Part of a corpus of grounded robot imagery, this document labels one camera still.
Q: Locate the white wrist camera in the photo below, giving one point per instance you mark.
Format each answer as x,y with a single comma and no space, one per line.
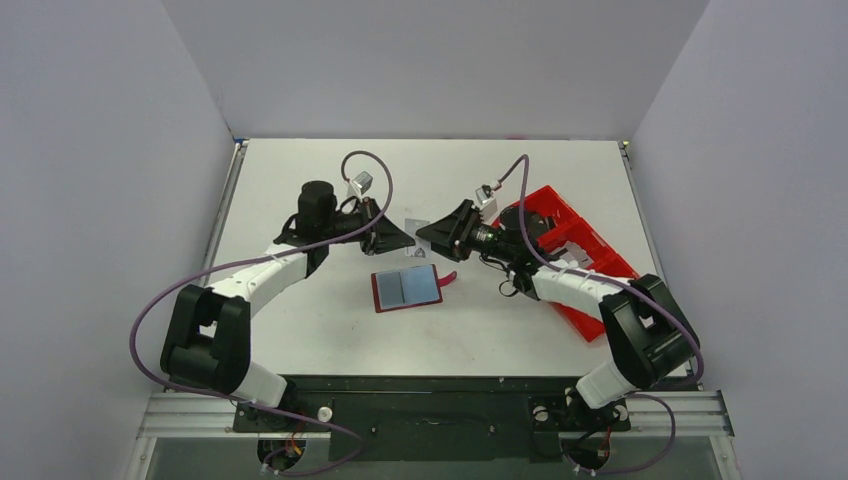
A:
359,185
486,200

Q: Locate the aluminium frame rail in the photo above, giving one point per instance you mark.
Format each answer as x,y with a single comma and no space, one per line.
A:
172,415

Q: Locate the red leather card holder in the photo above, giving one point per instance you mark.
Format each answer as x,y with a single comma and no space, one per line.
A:
409,287

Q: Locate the white card in tray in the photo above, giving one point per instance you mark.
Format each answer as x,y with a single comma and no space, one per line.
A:
573,253

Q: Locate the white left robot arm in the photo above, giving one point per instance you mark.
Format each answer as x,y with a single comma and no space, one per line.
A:
208,343

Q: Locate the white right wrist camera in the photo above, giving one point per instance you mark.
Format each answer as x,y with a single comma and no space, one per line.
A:
486,200

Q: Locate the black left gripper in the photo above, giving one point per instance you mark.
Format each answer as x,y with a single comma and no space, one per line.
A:
369,224

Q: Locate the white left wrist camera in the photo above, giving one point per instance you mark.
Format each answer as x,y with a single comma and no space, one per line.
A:
359,185

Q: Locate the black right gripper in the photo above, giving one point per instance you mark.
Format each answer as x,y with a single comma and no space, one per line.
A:
465,230

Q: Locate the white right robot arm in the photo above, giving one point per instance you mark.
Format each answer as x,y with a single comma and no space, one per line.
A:
647,334

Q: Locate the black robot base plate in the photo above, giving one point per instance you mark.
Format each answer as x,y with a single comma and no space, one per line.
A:
560,421

